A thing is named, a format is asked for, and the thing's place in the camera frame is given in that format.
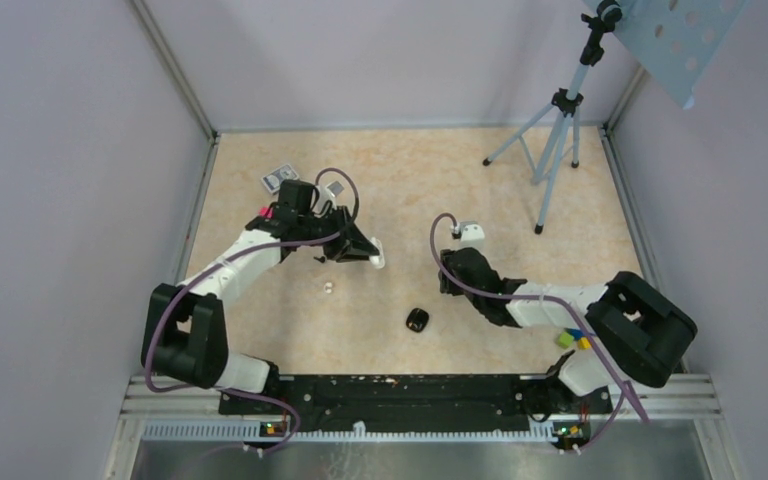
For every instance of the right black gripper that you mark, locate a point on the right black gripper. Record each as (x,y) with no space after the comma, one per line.
(449,286)

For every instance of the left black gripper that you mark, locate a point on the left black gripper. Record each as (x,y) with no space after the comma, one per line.
(359,247)

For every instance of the white earbud charging case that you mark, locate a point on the white earbud charging case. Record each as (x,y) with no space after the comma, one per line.
(378,261)

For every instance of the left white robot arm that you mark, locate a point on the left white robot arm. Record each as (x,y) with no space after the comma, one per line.
(185,335)

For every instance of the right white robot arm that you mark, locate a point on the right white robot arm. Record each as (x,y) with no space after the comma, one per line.
(635,332)

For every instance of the black earbud charging case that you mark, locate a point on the black earbud charging case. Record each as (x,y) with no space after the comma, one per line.
(417,320)

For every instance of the grey playing card box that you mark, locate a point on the grey playing card box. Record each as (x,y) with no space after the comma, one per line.
(272,181)

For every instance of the green cube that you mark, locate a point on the green cube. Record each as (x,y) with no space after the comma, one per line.
(565,340)

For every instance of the blue toy car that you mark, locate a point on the blue toy car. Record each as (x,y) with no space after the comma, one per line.
(575,333)

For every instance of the light blue tripod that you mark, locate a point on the light blue tripod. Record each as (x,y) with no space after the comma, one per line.
(564,136)

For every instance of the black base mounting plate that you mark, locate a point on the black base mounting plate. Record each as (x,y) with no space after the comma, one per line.
(460,403)

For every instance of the perforated blue metal panel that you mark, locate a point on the perforated blue metal panel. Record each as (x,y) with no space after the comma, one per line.
(673,41)

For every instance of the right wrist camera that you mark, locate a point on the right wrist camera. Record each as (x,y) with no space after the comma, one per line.
(468,235)

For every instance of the white cable duct rail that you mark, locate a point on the white cable duct rail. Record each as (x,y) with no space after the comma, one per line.
(255,431)

